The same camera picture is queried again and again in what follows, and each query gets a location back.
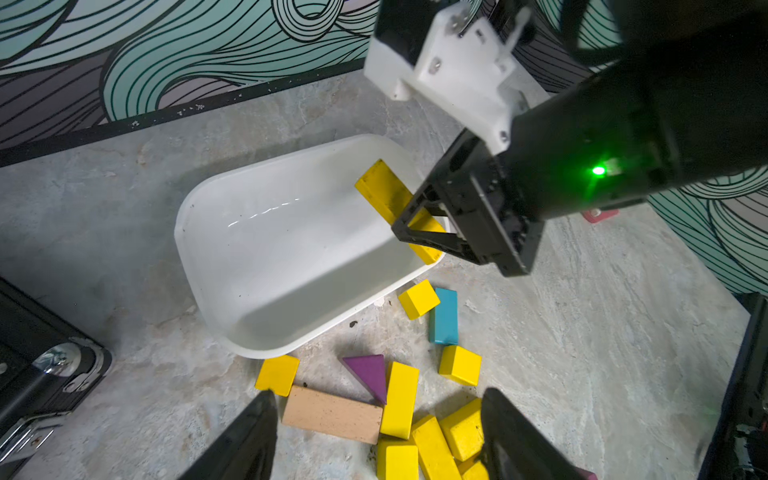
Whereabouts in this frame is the purple triangle block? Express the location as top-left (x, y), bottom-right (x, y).
top-left (342, 354), bottom-right (387, 405)

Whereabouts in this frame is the pink and white toy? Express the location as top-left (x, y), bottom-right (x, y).
top-left (582, 208), bottom-right (619, 224)

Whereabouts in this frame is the teal short block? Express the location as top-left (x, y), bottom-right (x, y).
top-left (428, 288), bottom-right (459, 345)

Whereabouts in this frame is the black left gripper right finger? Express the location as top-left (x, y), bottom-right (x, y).
top-left (481, 387), bottom-right (591, 480)

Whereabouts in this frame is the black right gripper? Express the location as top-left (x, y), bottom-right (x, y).
top-left (391, 129), bottom-right (544, 277)

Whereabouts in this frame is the white plastic tub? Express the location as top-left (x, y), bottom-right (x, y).
top-left (174, 134), bottom-right (428, 359)

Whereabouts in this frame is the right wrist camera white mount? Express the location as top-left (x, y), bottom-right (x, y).
top-left (364, 1), bottom-right (533, 155)

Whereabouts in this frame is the black aluminium carrying case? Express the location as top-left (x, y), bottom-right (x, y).
top-left (1, 279), bottom-right (113, 479)

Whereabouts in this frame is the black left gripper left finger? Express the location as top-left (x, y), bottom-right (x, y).
top-left (180, 390), bottom-right (279, 480)

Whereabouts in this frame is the natural wood rectangular block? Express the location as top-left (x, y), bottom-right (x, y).
top-left (282, 386), bottom-right (383, 445)

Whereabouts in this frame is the yellow cube right of tub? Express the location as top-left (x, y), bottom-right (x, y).
top-left (398, 280), bottom-right (440, 320)

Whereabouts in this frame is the yellow small cube block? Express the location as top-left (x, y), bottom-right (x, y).
top-left (438, 345), bottom-right (483, 387)

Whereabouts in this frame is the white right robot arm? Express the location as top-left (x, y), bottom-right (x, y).
top-left (392, 1), bottom-right (767, 277)

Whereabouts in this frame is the yellow slanted long block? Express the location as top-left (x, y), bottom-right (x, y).
top-left (380, 362), bottom-right (420, 440)

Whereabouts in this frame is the yellow upright long block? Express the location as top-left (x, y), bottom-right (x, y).
top-left (410, 415), bottom-right (461, 480)

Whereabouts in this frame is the yellow cube block near tub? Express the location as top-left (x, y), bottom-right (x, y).
top-left (254, 355), bottom-right (300, 397)

